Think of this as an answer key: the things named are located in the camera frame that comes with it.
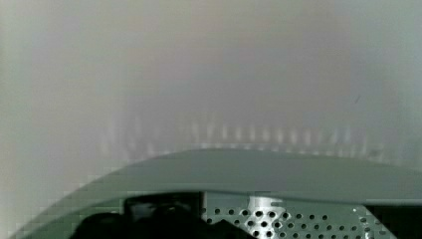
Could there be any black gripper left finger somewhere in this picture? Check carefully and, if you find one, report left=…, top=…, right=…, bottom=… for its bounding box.
left=69, top=192, right=255, bottom=239

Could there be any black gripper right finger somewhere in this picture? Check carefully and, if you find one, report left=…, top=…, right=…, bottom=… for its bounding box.
left=365, top=205, right=422, bottom=239

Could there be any green plastic strainer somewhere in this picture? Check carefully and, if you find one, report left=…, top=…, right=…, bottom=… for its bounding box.
left=9, top=148, right=421, bottom=239

